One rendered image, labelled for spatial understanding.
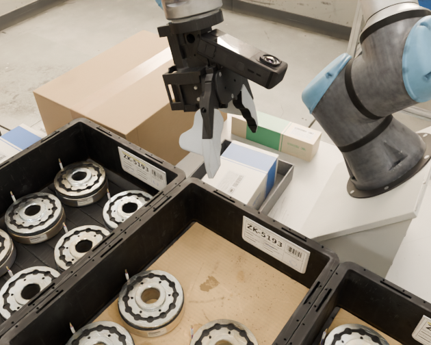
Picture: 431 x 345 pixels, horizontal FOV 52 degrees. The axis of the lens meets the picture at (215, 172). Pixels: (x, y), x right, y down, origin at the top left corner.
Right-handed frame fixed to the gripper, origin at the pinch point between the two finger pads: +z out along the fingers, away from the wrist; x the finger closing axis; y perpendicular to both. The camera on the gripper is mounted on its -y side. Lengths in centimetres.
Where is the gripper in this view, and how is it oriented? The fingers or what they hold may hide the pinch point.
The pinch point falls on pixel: (239, 155)
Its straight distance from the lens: 64.6
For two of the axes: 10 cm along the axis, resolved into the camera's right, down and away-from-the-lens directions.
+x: -4.6, 4.9, -7.5
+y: -8.6, -0.4, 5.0
